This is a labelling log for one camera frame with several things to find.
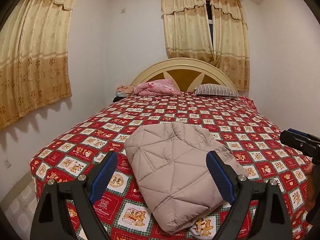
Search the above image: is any white wall socket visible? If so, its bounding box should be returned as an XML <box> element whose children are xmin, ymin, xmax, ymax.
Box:
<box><xmin>4</xmin><ymin>159</ymin><xmax>12</xmax><ymax>168</ymax></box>

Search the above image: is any window left gold curtain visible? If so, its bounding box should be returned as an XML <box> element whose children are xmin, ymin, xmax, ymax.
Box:
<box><xmin>161</xmin><ymin>0</ymin><xmax>214</xmax><ymax>62</ymax></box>

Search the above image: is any floral folded cloth pile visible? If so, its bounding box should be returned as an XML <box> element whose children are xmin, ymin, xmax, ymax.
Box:
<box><xmin>116</xmin><ymin>86</ymin><xmax>135</xmax><ymax>98</ymax></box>

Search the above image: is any pink folded blanket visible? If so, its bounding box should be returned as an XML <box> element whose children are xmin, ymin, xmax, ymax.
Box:
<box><xmin>134</xmin><ymin>79</ymin><xmax>181</xmax><ymax>96</ymax></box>

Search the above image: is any window gold curtain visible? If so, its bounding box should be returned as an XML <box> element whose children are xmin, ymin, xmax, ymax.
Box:
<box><xmin>161</xmin><ymin>0</ymin><xmax>214</xmax><ymax>62</ymax></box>
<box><xmin>210</xmin><ymin>0</ymin><xmax>250</xmax><ymax>92</ymax></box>

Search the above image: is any window right gold curtain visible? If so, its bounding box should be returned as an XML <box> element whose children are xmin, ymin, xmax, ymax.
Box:
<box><xmin>210</xmin><ymin>0</ymin><xmax>250</xmax><ymax>92</ymax></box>

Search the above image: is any left wall gold curtain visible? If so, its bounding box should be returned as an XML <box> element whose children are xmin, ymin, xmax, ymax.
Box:
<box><xmin>0</xmin><ymin>0</ymin><xmax>75</xmax><ymax>129</ymax></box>

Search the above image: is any beige quilted puffer jacket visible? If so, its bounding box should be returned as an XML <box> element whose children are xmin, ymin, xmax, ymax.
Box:
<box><xmin>124</xmin><ymin>122</ymin><xmax>247</xmax><ymax>235</ymax></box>

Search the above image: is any cream arched wooden headboard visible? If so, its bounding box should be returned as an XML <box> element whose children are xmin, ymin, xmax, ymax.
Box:
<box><xmin>131</xmin><ymin>57</ymin><xmax>237</xmax><ymax>92</ymax></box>

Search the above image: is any red teddy bear bedspread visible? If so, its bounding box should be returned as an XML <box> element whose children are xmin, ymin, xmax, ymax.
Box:
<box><xmin>30</xmin><ymin>93</ymin><xmax>310</xmax><ymax>239</ymax></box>

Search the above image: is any red cloth at bedside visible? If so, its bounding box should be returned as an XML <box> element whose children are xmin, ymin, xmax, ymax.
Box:
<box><xmin>238</xmin><ymin>96</ymin><xmax>257</xmax><ymax>111</ymax></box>

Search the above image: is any person's right hand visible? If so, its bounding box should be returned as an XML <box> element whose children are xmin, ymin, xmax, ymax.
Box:
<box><xmin>305</xmin><ymin>163</ymin><xmax>316</xmax><ymax>212</ymax></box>

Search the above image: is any striped pillow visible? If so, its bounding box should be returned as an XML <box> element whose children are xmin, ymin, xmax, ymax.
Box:
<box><xmin>194</xmin><ymin>83</ymin><xmax>239</xmax><ymax>98</ymax></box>

